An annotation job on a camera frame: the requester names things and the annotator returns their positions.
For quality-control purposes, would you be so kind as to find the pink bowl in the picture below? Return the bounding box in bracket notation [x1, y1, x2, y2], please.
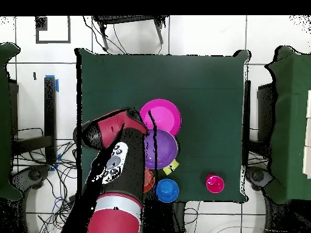
[139, 98, 182, 137]

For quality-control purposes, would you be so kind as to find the purple bowl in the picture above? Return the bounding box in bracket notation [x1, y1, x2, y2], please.
[143, 129, 179, 170]

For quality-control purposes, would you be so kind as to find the yellow cup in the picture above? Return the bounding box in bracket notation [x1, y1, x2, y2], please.
[162, 159, 180, 176]

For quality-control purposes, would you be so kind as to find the dark green table cloth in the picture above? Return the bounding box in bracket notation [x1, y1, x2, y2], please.
[73, 48, 250, 203]

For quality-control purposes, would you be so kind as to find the red-orange bowl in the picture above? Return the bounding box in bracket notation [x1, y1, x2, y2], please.
[143, 167, 156, 194]

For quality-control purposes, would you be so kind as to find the blue bowl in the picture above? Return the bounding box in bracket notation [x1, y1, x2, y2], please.
[154, 178, 180, 203]

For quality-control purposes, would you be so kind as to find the red cup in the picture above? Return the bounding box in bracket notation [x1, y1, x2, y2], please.
[205, 174, 225, 194]

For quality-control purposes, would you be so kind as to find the black metal stand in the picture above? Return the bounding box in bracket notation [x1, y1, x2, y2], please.
[92, 15, 169, 52]

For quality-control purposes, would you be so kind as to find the green cloth covered table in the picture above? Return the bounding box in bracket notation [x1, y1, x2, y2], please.
[265, 45, 311, 204]
[0, 42, 21, 201]

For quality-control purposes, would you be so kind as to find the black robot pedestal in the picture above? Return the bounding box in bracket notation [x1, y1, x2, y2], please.
[143, 201, 186, 233]

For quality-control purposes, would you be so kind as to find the black metal table frame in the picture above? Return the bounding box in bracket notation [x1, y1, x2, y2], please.
[10, 75, 60, 166]

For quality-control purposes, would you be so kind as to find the black square floor frame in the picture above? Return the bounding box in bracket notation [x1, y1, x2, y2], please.
[35, 15, 72, 44]

